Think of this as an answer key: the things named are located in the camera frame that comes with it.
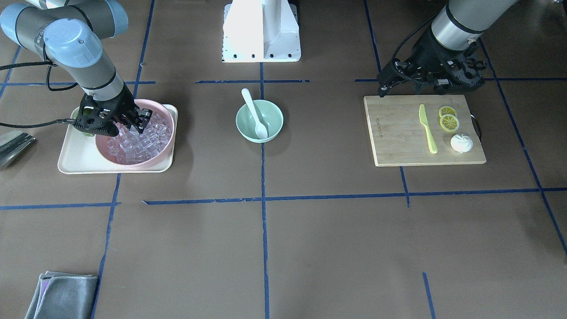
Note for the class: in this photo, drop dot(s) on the mint green bowl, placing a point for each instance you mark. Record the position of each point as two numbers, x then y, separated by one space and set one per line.
269 114

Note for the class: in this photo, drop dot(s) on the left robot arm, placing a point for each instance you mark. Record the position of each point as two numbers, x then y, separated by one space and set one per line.
457 27

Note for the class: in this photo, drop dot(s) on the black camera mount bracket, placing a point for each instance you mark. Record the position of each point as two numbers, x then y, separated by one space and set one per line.
92 120

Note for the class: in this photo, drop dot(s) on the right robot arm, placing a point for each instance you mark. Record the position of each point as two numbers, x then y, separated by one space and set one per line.
68 34

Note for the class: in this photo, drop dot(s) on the lemon slice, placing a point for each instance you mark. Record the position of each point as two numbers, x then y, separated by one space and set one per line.
449 123
447 110

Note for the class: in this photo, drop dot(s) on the grey folded cloth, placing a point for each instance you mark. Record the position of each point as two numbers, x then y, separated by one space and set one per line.
60 295

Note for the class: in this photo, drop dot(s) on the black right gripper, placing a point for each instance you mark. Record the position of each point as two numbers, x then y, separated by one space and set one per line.
120 103

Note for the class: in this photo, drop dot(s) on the yellow plastic knife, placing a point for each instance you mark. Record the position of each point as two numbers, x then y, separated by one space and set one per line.
432 146

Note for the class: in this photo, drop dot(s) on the lemon slice upper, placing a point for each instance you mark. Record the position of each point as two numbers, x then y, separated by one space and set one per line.
447 110

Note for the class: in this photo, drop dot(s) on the metal ice scoop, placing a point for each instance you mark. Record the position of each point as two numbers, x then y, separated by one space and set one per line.
12 144

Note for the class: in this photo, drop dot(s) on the lemon slice lower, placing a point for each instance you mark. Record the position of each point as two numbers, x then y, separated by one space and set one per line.
449 123

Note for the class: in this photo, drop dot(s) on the white plastic spoon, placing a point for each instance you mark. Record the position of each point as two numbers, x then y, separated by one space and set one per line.
260 129

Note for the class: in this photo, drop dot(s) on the pink bowl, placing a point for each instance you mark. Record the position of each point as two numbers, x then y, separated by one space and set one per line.
150 151

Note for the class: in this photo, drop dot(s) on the cream rectangular tray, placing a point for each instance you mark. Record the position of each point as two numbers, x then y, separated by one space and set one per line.
81 154

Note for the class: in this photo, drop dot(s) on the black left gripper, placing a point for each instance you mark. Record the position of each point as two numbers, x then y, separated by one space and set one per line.
428 52

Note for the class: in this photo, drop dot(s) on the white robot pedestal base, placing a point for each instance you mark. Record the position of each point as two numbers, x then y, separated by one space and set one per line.
260 31

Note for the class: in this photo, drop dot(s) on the clear ice cubes pile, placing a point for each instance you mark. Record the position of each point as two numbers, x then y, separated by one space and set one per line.
130 147

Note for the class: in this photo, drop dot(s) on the bamboo cutting board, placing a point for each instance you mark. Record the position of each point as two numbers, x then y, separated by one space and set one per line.
397 137

